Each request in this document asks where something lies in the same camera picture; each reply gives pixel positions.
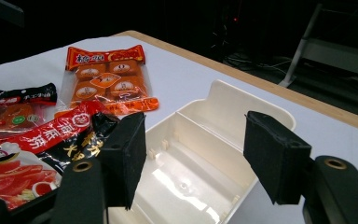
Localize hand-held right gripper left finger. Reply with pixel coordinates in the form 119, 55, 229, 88
99, 111, 147, 211

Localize small black and red packet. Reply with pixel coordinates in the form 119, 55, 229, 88
0, 82, 59, 141

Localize cream plastic box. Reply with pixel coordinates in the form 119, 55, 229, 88
106, 79, 296, 224

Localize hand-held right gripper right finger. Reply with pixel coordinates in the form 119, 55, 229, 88
242, 110, 312, 205

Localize orange four-piece snack packet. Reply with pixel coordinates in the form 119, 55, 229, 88
55, 44, 160, 118

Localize large red and black packet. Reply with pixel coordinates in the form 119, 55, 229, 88
0, 100, 120, 216

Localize grey metal stand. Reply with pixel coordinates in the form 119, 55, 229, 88
278, 3, 358, 88

